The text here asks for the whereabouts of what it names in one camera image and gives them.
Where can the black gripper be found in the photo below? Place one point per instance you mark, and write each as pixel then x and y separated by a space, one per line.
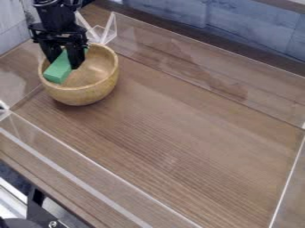
pixel 57 29

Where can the green rectangular stick block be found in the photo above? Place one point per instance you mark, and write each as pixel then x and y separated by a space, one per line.
pixel 59 69

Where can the wooden bowl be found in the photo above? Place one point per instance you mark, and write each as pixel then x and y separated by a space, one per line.
pixel 90 82

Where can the clear acrylic corner bracket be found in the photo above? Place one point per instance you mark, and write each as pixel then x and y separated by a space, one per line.
pixel 98 34

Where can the clear acrylic enclosure wall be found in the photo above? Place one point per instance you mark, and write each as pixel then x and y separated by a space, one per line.
pixel 191 146

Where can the black table leg bracket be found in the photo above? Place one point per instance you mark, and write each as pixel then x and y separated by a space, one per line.
pixel 38 214

